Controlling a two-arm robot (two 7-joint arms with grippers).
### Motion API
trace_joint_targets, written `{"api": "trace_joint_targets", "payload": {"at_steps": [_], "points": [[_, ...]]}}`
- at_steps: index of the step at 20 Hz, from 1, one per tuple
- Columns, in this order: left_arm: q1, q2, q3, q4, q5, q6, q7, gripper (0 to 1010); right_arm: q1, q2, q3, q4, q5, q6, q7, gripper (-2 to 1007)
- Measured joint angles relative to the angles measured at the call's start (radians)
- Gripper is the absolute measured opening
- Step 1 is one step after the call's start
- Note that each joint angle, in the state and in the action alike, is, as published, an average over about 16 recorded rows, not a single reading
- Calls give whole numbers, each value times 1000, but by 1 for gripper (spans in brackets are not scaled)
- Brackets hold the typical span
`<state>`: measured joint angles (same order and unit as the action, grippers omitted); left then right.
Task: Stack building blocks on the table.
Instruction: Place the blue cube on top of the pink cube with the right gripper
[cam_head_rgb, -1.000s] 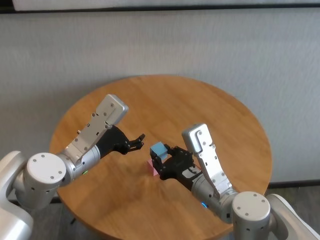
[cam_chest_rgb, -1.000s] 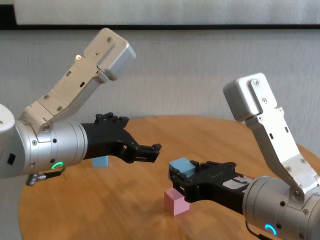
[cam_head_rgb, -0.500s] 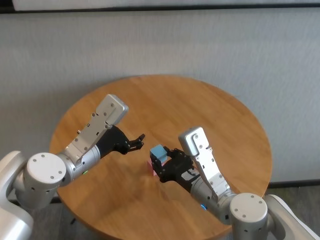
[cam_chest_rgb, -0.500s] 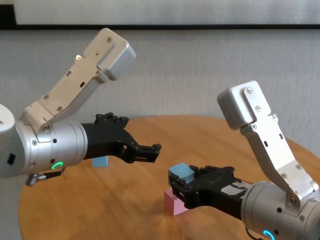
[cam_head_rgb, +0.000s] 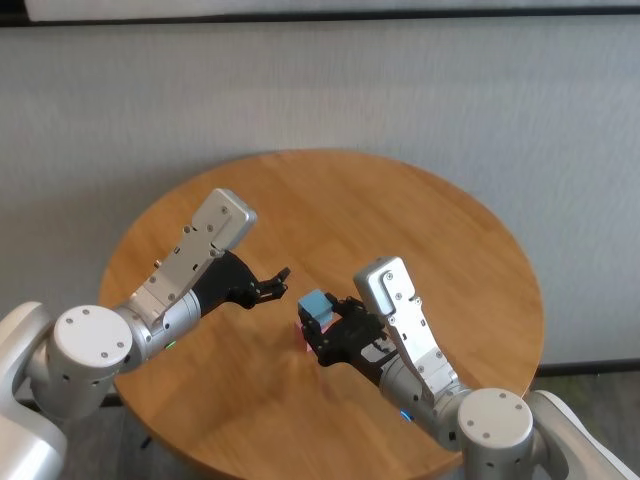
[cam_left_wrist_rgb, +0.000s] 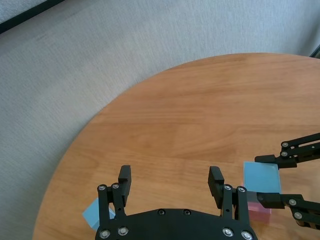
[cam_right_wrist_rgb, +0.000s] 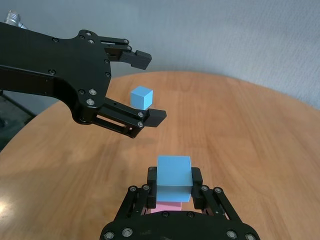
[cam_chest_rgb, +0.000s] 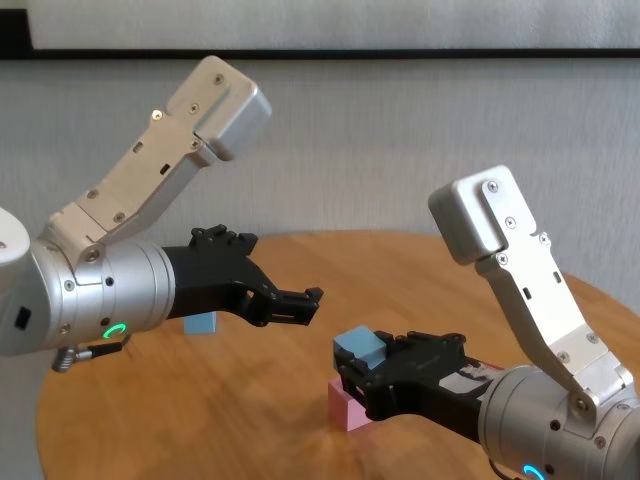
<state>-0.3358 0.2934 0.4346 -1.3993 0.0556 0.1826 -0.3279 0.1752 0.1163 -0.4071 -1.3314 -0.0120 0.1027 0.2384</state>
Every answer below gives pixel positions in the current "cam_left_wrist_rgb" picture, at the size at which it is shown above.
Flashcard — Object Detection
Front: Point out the blue cube block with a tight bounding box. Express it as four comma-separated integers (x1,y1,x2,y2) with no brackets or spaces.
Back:
81,197,117,232
243,161,283,204

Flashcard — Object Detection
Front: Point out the pink cube block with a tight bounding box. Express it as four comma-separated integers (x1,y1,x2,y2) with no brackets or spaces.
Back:
247,199,273,216

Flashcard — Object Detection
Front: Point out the black baseboard strip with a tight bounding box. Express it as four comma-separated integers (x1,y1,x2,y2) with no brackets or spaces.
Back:
309,43,320,59

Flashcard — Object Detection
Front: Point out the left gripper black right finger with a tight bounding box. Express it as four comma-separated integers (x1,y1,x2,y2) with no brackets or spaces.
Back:
207,166,251,226

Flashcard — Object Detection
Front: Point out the white wall panel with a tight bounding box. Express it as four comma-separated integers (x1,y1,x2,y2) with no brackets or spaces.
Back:
0,0,48,24

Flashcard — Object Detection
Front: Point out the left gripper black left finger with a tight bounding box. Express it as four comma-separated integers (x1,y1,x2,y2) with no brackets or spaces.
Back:
97,164,133,227

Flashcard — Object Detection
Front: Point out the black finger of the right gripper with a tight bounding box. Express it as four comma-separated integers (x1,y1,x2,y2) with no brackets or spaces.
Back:
254,132,320,169
256,191,320,230

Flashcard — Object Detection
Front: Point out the black wall rail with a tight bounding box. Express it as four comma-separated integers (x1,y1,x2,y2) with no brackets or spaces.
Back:
0,0,63,35

